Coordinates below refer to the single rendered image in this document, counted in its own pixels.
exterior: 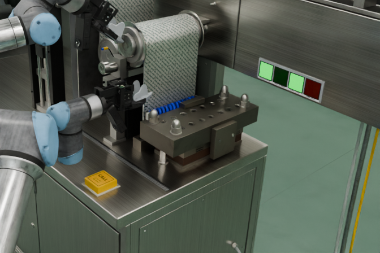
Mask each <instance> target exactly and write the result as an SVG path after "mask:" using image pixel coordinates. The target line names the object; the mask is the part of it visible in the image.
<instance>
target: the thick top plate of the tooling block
mask: <svg viewBox="0 0 380 253"><path fill-rule="evenodd" d="M240 99H241V98H239V97H237V96H235V95H233V94H230V93H229V98H226V99H223V98H220V97H219V94H216V95H213V96H211V97H207V98H205V102H204V103H202V104H198V105H196V106H193V107H190V108H188V109H183V108H181V107H179V108H176V109H174V110H171V111H168V112H165V113H163V114H160V115H158V117H159V123H158V124H156V125H152V124H149V123H148V120H147V119H146V120H143V121H140V138H141V139H143V140H144V141H147V142H148V143H149V144H151V145H153V146H154V147H156V148H158V149H159V150H161V151H163V152H164V153H166V154H167V155H169V156H171V157H172V158H174V157H176V156H178V155H181V154H183V153H185V152H187V151H190V150H192V149H195V148H197V147H199V146H201V145H204V144H206V143H208V142H211V131H212V128H213V127H216V126H219V125H221V124H223V123H226V122H228V121H231V120H235V121H237V126H236V130H238V129H241V128H243V127H245V126H247V125H250V124H252V123H255V122H256V121H257V116H258V108H259V106H257V105H255V104H253V103H251V102H250V103H249V107H248V108H242V107H239V102H240ZM175 119H178V120H179V121H180V126H181V128H182V133H181V134H180V135H177V136H175V135H172V134H171V133H170V130H171V126H172V122H173V121H174V120H175Z"/></svg>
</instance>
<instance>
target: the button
mask: <svg viewBox="0 0 380 253"><path fill-rule="evenodd" d="M85 184H86V186H88V187H89V188H91V189H92V190H93V191H94V192H95V193H97V194H100V193H102V192H104V191H106V190H109V189H111V188H113V187H116V186H117V179H115V178H114V177H113V176H111V175H110V174H108V173H107V172H105V171H100V172H98V173H95V174H93V175H90V176H88V177H86V178H85Z"/></svg>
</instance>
